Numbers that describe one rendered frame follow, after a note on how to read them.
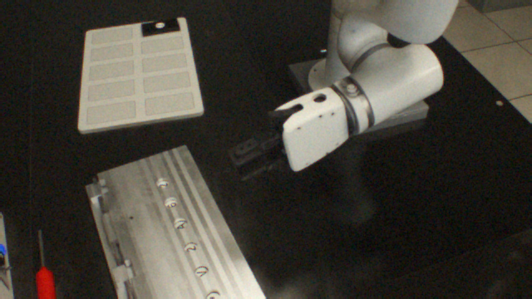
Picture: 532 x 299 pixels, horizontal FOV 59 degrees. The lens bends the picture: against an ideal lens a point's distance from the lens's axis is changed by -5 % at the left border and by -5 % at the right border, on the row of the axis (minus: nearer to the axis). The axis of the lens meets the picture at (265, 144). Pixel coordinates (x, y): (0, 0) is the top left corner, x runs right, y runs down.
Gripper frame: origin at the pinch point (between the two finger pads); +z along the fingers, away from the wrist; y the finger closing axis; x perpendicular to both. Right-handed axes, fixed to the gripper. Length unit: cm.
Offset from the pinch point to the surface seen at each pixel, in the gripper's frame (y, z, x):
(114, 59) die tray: 16, 13, 61
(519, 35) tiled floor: 160, -205, 117
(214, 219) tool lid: 13.9, 8.5, 3.3
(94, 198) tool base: 10.6, 25.8, 17.1
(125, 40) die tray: 17, 9, 68
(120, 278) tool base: 10.5, 25.5, -0.9
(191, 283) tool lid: 12.2, 15.9, -6.4
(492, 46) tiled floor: 154, -179, 115
